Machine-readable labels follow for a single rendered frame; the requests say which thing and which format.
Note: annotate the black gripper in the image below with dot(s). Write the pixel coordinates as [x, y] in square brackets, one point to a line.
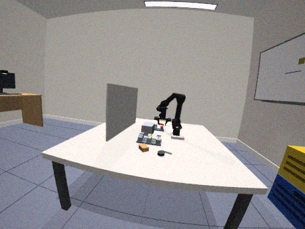
[162, 117]

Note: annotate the orange box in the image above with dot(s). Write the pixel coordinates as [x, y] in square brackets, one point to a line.
[143, 147]

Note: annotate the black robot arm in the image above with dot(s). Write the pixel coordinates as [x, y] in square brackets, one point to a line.
[176, 121]

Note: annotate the grey flat panel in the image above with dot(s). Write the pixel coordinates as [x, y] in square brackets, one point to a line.
[121, 109]

